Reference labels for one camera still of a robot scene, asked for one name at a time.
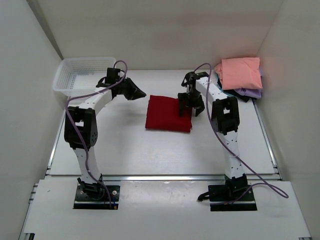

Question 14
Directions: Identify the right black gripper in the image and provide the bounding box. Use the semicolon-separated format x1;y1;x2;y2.
178;89;204;117

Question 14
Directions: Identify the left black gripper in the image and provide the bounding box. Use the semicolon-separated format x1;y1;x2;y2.
117;77;146;101

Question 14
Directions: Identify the red t shirt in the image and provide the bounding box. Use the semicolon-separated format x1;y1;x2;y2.
145;95;193;133

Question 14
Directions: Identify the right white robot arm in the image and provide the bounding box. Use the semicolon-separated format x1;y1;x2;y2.
177;71;249;204

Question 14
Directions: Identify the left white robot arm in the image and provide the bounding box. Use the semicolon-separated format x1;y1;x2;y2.
64;77;147;201

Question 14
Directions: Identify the black folded t shirt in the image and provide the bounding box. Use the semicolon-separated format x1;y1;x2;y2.
217;77;251;103

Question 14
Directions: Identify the pink folded t shirt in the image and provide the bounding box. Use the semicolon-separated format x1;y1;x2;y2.
214;57;263;90

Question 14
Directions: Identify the white perforated plastic basket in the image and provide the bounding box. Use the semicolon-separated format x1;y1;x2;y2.
52;57;116;97

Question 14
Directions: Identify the lavender folded t shirt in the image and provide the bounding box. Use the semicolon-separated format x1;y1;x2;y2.
235;88;262;99

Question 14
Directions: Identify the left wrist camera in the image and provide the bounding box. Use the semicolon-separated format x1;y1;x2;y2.
96;67;124;88

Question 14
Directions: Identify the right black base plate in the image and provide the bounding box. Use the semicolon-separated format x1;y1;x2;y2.
208;185;258;212

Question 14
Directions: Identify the aluminium frame rail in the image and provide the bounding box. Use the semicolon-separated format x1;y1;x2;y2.
45;172;281;181

